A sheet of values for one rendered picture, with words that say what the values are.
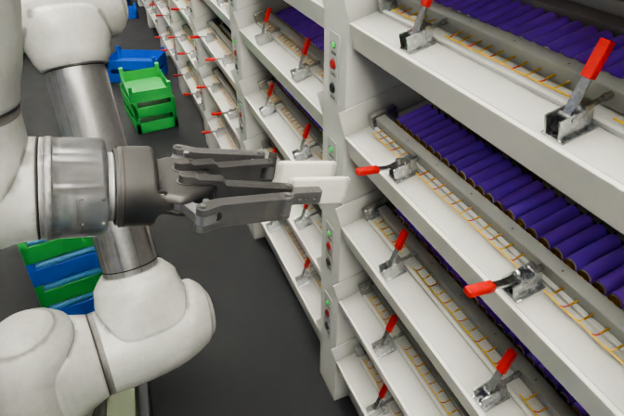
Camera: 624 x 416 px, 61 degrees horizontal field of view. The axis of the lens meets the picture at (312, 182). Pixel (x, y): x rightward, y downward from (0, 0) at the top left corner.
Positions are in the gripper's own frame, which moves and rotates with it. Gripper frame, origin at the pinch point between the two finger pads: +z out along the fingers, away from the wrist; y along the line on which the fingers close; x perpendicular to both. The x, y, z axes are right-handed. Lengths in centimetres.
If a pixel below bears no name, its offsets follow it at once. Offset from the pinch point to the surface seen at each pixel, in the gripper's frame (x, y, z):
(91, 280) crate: -82, -85, -18
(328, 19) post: 9.4, -38.0, 16.7
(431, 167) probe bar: -4.2, -10.6, 24.6
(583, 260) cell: -2.8, 14.0, 28.3
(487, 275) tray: -8.4, 8.6, 21.2
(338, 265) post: -38, -31, 27
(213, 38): -26, -153, 27
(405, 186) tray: -8.0, -11.7, 21.9
